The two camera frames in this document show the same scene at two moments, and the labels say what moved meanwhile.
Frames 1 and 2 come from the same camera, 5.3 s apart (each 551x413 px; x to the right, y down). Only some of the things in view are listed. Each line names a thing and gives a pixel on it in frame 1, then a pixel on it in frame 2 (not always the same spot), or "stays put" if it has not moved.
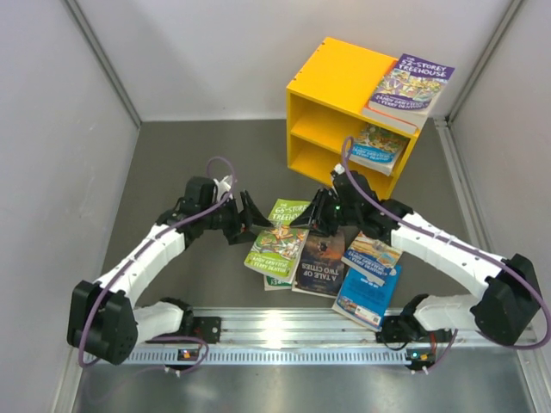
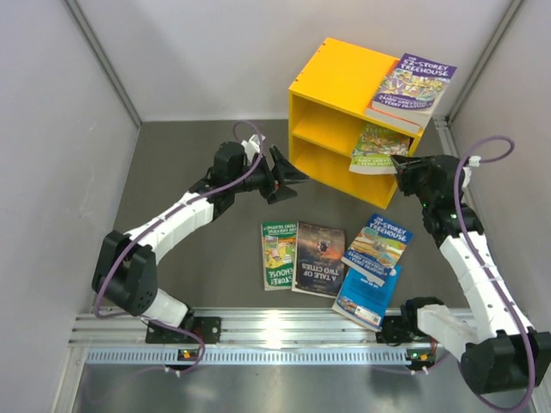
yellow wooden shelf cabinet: [324, 108] stays put
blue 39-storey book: [374, 257] stays put
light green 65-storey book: [280, 249] to [374, 149]
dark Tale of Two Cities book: [321, 264] stays put
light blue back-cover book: [363, 302] stays put
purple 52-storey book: [412, 85] stays put
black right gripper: [310, 218] to [405, 182]
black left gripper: [255, 219] to [283, 172]
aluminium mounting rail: [315, 336] stays put
